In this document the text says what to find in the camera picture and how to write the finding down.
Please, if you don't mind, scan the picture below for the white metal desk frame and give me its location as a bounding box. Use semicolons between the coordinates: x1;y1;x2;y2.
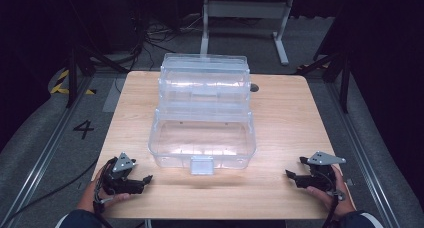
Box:
198;0;295;67

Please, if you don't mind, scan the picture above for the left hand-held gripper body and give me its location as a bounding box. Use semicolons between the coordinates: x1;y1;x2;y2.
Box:
99;151;147;196

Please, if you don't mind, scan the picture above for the metal floor rail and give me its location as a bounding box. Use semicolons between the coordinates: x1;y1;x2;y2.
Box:
0;75;96;224
323;82;403;228

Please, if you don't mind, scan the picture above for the black metal stand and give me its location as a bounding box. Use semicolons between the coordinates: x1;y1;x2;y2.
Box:
295;51;352;114
64;45;130;109

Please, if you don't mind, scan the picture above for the yellow black hazard tape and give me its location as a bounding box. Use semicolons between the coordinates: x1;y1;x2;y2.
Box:
49;69;98;96

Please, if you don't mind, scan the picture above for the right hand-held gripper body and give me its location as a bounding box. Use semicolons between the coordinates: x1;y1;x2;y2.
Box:
298;150;347;191

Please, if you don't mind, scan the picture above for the person's left hand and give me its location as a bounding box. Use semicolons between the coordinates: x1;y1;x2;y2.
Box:
76;169;131;214

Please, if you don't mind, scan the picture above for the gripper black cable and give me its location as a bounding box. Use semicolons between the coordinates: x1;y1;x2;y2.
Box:
92;184;115;228
321;189;340;228

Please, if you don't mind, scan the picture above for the bundle of black cables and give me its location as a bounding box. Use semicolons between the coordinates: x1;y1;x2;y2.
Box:
129;16;212;73

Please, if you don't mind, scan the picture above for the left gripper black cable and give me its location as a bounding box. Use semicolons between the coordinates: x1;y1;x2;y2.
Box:
92;184;115;228

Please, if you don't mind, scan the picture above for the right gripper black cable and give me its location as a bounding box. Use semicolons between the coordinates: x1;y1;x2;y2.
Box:
321;189;340;228

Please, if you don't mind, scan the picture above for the black floor cable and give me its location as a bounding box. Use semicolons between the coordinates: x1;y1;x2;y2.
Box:
0;158;100;226

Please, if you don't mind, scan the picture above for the clear plastic storage box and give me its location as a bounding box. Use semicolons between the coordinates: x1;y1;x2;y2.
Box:
147;52;258;176

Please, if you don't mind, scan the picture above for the person's right hand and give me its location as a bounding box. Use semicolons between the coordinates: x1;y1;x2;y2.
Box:
306;164;356;219

